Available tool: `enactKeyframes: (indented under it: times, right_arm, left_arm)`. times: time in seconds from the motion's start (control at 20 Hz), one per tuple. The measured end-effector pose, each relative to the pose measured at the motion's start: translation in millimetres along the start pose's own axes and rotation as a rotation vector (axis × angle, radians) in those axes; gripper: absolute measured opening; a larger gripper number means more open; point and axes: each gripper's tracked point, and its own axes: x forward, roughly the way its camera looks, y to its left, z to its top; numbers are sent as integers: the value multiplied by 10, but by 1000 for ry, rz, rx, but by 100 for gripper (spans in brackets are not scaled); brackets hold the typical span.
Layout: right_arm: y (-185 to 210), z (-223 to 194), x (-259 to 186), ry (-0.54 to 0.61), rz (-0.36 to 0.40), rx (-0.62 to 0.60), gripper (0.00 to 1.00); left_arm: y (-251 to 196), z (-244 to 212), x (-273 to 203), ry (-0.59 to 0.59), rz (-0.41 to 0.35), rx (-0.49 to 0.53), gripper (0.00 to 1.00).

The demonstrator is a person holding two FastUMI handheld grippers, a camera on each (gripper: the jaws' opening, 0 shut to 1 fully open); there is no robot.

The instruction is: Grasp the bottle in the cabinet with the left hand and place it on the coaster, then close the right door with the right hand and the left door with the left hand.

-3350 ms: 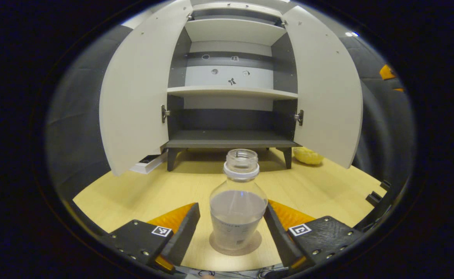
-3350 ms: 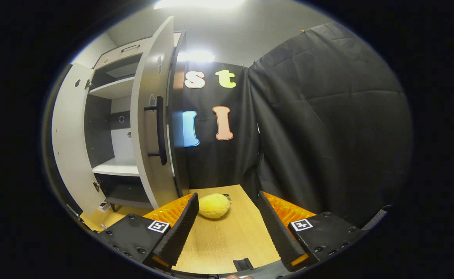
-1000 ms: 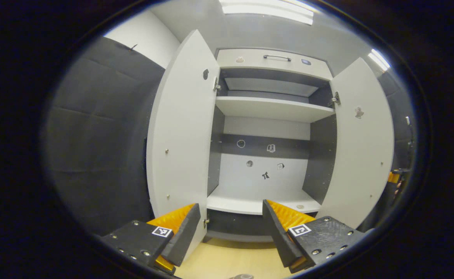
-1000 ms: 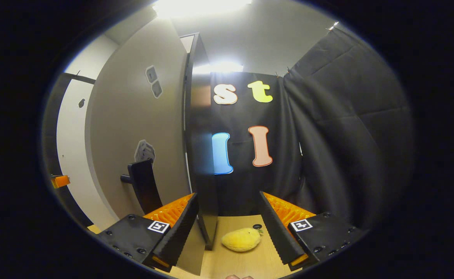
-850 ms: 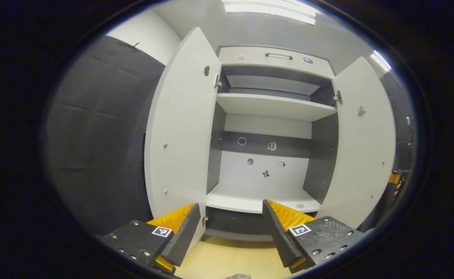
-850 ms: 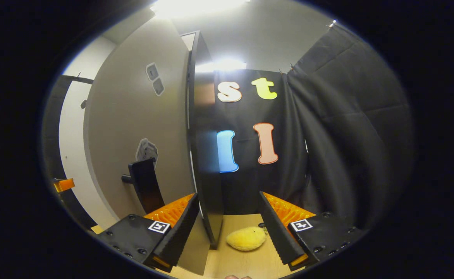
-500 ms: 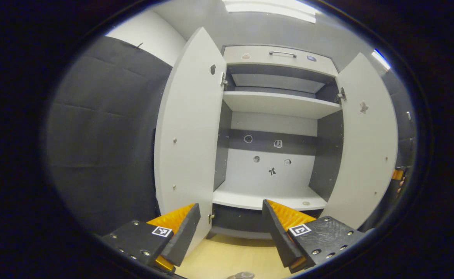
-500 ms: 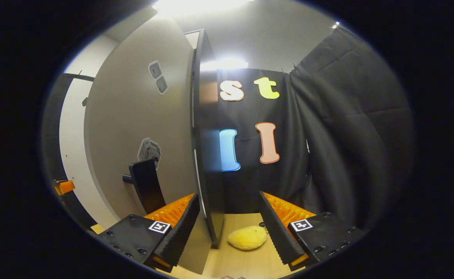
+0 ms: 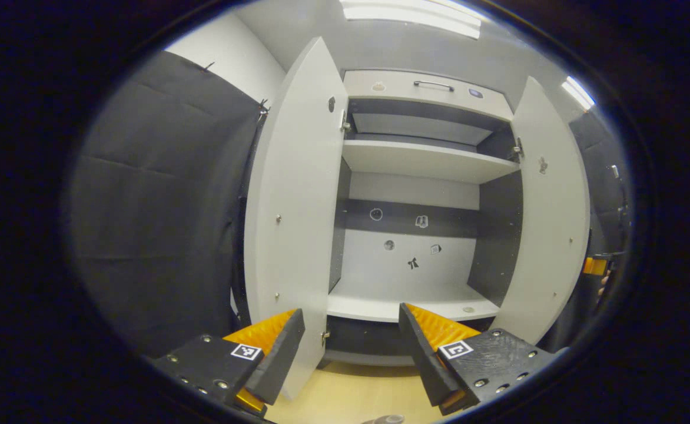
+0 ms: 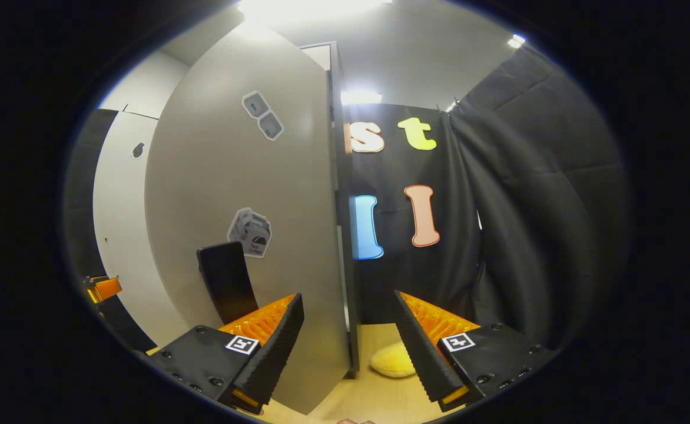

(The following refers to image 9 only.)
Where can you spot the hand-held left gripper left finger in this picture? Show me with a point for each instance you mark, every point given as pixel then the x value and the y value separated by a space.
pixel 279 359

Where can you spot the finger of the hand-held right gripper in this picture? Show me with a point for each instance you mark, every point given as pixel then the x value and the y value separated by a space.
pixel 594 266

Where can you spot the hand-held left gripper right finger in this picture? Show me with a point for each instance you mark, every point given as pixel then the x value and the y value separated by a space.
pixel 421 353

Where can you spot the grey cabinet door diamond stickers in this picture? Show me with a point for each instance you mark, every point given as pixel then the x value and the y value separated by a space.
pixel 551 235

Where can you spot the grey cabinet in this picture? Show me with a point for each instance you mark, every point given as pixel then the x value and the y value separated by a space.
pixel 410 265

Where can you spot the grey cabinet door checkered sticker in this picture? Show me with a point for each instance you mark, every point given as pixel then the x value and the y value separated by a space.
pixel 298 206

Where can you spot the grey cabinet shelf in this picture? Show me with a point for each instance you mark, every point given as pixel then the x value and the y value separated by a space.
pixel 427 162
pixel 392 306

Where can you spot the ceiling light panel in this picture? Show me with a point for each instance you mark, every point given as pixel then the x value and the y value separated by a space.
pixel 415 15
pixel 577 93

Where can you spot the grey top drawer front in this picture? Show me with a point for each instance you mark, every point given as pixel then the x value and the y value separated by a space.
pixel 392 88

